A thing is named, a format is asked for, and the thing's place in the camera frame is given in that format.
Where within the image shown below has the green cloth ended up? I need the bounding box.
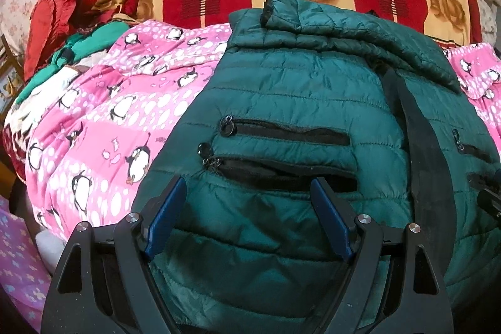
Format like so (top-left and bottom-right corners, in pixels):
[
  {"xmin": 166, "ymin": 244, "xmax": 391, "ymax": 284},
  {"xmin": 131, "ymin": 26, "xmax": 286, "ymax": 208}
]
[{"xmin": 16, "ymin": 23, "xmax": 132, "ymax": 104}]

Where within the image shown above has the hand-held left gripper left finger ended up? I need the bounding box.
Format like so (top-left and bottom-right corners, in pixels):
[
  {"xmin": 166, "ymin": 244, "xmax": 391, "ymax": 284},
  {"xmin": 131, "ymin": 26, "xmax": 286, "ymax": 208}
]
[{"xmin": 41, "ymin": 175, "xmax": 188, "ymax": 334}]

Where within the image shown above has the pale floral cloth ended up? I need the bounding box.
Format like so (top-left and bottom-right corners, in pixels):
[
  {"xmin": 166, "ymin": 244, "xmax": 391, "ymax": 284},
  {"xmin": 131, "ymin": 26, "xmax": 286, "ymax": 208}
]
[{"xmin": 0, "ymin": 0, "xmax": 44, "ymax": 57}]

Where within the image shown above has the green puffer jacket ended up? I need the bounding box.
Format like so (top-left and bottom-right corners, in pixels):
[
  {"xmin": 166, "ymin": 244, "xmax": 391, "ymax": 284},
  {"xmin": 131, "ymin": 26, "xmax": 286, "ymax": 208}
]
[{"xmin": 131, "ymin": 0, "xmax": 501, "ymax": 334}]

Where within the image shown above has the purple floral sheet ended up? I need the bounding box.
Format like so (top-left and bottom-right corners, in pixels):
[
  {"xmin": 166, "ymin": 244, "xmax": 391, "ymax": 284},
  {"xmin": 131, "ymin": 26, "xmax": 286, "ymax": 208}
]
[{"xmin": 0, "ymin": 197, "xmax": 53, "ymax": 323}]

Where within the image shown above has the red garment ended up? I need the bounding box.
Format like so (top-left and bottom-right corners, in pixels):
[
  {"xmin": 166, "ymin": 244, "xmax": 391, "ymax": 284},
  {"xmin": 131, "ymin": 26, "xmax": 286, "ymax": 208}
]
[{"xmin": 24, "ymin": 0, "xmax": 122, "ymax": 80}]

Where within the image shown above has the pink penguin print blanket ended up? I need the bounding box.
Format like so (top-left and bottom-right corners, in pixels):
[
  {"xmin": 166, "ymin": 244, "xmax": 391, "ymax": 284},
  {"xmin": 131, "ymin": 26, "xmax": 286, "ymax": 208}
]
[{"xmin": 23, "ymin": 19, "xmax": 501, "ymax": 241}]

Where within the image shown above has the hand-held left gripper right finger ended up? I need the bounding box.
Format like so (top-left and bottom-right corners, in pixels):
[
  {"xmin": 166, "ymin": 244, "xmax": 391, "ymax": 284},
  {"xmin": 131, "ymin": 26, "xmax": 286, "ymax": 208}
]
[{"xmin": 310, "ymin": 177, "xmax": 447, "ymax": 334}]

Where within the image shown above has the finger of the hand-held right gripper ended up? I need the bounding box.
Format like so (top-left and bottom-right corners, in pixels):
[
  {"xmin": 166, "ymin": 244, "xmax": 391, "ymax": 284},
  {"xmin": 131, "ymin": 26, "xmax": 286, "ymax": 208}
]
[{"xmin": 467, "ymin": 172, "xmax": 501, "ymax": 211}]

